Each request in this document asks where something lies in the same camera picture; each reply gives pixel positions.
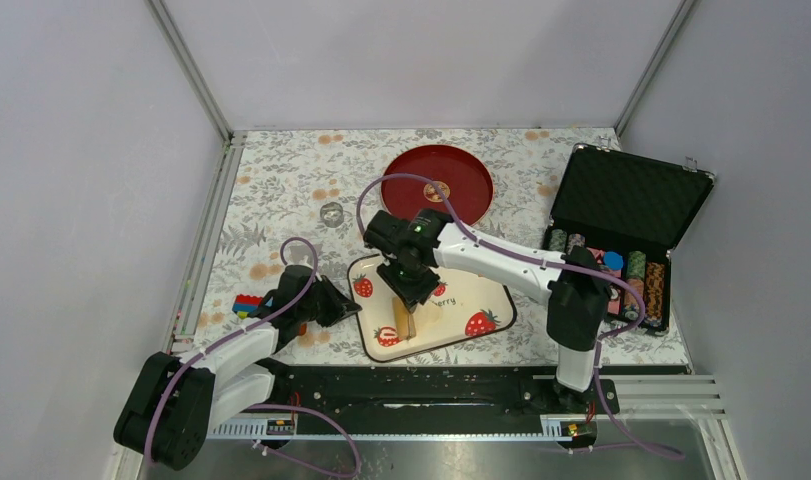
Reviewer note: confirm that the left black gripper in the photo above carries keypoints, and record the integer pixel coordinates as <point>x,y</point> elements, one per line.
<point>339,306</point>

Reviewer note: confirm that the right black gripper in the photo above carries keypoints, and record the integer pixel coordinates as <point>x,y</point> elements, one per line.
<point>408,295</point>

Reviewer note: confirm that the wooden roller with handle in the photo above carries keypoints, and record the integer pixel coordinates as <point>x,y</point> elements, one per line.
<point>404,319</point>

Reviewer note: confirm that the strawberry pattern rectangular tray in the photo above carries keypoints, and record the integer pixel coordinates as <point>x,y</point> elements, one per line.
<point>473,306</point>

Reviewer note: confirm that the white dough piece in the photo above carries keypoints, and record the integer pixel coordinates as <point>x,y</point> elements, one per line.
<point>426,315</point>

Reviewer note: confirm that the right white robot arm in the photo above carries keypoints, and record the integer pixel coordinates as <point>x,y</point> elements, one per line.
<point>571,286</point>

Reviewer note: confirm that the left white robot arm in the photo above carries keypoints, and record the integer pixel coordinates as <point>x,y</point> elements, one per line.
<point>177,400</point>

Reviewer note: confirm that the colourful toy brick block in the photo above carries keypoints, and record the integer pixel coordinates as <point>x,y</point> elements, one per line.
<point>243,305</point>

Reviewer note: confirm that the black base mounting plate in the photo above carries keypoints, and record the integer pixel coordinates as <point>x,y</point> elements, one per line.
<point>452,400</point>

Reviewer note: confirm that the metal round cookie cutter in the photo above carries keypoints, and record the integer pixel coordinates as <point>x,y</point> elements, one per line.
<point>332,214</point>

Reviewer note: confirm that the red round lacquer tray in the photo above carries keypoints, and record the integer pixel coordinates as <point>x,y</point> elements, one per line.
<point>462,177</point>

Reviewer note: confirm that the blue poker chip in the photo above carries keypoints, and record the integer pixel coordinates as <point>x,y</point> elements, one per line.
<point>613,261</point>

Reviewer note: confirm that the black poker chip case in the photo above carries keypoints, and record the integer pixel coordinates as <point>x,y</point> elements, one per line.
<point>639,207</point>

